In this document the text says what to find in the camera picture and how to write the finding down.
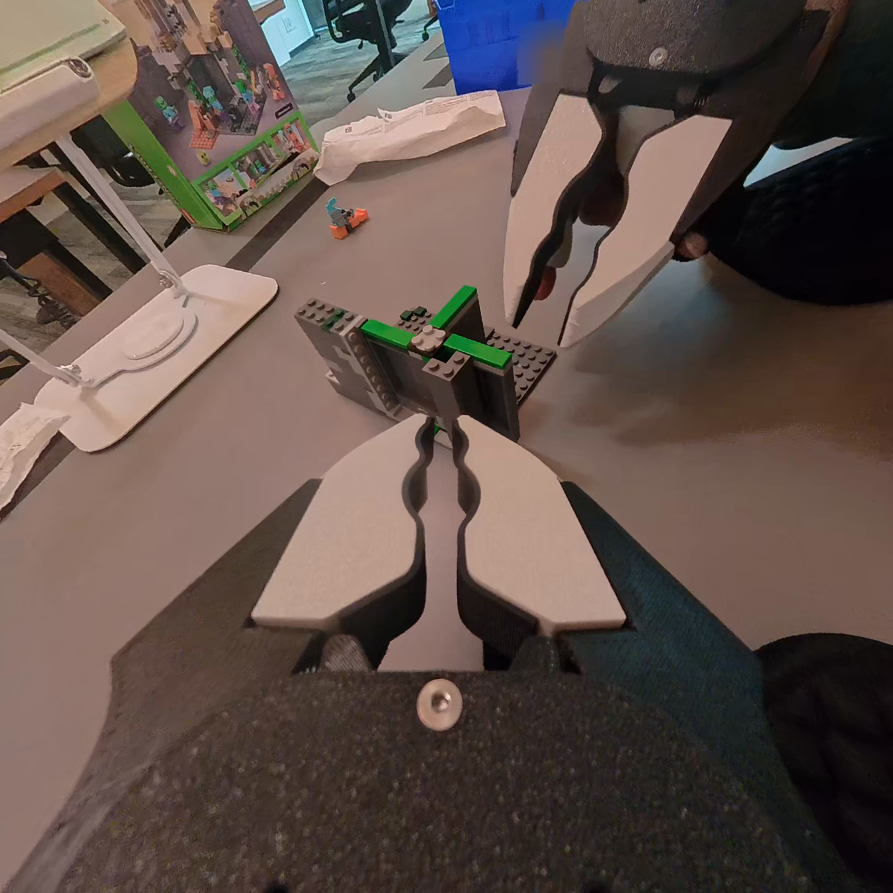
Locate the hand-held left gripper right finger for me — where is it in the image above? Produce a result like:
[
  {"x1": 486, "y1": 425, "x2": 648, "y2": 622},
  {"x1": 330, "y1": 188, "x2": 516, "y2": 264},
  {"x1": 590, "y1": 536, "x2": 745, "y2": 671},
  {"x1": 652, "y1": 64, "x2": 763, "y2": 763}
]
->
[{"x1": 450, "y1": 413, "x2": 629, "y2": 639}]

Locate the wooden table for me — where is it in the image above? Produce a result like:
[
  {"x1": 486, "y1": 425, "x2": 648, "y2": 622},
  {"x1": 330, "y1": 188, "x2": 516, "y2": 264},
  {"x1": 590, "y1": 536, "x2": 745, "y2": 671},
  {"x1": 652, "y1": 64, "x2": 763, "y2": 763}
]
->
[{"x1": 0, "y1": 38, "x2": 182, "y2": 322}]

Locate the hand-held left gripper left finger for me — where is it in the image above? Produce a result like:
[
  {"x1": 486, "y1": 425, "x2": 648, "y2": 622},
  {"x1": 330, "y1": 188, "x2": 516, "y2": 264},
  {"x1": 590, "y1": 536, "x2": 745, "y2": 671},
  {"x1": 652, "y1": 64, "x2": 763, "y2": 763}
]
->
[{"x1": 250, "y1": 413, "x2": 435, "y2": 634}]

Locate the orange and blue brick figure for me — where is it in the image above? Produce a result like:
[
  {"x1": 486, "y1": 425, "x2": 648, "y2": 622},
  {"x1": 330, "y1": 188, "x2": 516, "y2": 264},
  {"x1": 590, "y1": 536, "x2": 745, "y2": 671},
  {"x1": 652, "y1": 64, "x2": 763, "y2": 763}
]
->
[{"x1": 324, "y1": 197, "x2": 369, "y2": 241}]

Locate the person's black clothing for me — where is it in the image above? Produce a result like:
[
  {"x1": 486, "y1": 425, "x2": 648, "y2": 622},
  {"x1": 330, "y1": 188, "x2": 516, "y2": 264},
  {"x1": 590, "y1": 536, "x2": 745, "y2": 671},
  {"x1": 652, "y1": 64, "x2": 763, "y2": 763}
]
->
[{"x1": 757, "y1": 631, "x2": 893, "y2": 893}]

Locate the printed clear plastic bag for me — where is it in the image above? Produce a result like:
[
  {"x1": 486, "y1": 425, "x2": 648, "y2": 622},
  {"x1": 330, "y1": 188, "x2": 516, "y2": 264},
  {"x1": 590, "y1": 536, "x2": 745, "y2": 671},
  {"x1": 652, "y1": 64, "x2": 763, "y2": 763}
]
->
[{"x1": 0, "y1": 401, "x2": 71, "y2": 510}]

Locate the person's right hand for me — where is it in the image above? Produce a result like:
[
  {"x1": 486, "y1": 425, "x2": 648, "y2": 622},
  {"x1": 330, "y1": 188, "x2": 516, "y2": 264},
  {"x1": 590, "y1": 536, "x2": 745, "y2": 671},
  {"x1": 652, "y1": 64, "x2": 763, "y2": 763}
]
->
[{"x1": 539, "y1": 115, "x2": 713, "y2": 300}]

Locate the black office chair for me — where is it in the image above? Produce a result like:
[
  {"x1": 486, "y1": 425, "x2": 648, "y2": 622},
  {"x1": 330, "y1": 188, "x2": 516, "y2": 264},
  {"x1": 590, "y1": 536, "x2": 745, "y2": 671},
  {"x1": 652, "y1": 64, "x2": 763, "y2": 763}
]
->
[{"x1": 328, "y1": 0, "x2": 440, "y2": 102}]

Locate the person's right forearm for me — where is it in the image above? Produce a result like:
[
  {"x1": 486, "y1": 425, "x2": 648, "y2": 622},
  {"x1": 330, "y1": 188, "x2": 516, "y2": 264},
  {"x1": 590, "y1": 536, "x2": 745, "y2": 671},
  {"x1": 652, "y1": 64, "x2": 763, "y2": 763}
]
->
[{"x1": 687, "y1": 0, "x2": 893, "y2": 308}]

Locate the white desk stand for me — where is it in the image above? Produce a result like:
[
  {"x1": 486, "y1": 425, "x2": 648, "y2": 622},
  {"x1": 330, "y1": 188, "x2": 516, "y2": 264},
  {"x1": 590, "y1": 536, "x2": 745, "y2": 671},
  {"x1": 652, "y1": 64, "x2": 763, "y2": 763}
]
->
[{"x1": 0, "y1": 133, "x2": 280, "y2": 453}]

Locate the green toy brick box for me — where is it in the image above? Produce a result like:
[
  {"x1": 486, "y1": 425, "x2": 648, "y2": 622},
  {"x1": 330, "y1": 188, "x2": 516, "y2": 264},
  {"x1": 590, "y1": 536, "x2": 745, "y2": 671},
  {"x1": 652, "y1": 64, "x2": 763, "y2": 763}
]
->
[{"x1": 101, "y1": 0, "x2": 322, "y2": 233}]

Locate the grey desk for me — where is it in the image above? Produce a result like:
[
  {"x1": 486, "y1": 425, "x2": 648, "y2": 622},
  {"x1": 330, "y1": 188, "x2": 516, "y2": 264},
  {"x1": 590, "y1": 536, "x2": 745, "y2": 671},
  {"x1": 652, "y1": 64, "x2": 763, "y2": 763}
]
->
[{"x1": 0, "y1": 31, "x2": 893, "y2": 873}]

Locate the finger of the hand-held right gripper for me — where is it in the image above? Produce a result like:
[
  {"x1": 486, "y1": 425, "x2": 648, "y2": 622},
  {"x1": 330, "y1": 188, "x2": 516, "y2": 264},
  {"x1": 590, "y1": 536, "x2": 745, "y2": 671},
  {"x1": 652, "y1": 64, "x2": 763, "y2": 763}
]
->
[
  {"x1": 560, "y1": 113, "x2": 733, "y2": 348},
  {"x1": 502, "y1": 93, "x2": 606, "y2": 330}
]

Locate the grey and green brick build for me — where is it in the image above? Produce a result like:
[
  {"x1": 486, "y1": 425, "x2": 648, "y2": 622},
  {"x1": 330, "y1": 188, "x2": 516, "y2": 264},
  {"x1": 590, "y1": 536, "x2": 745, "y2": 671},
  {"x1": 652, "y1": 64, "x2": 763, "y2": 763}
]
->
[{"x1": 294, "y1": 285, "x2": 558, "y2": 442}]

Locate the blue plastic bin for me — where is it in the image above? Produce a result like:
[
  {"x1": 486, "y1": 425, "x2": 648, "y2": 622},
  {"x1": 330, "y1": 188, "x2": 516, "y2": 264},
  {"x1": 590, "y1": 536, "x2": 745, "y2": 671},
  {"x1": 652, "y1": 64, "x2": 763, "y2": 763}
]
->
[{"x1": 436, "y1": 0, "x2": 580, "y2": 95}]

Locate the pale green laptop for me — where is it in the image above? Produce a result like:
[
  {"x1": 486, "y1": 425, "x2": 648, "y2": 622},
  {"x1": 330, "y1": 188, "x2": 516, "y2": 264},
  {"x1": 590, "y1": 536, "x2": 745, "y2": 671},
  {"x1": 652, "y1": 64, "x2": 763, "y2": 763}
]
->
[{"x1": 0, "y1": 0, "x2": 128, "y2": 95}]

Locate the white paper bag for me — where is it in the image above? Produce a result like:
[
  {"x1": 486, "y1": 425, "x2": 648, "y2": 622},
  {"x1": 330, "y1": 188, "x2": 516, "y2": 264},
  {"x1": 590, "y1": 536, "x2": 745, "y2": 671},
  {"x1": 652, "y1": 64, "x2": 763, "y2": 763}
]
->
[{"x1": 314, "y1": 89, "x2": 506, "y2": 186}]

